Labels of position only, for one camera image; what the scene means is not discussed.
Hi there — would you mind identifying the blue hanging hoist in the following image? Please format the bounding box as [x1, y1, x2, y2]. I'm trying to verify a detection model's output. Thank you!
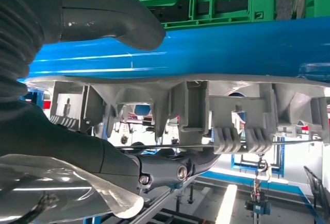
[244, 154, 272, 217]

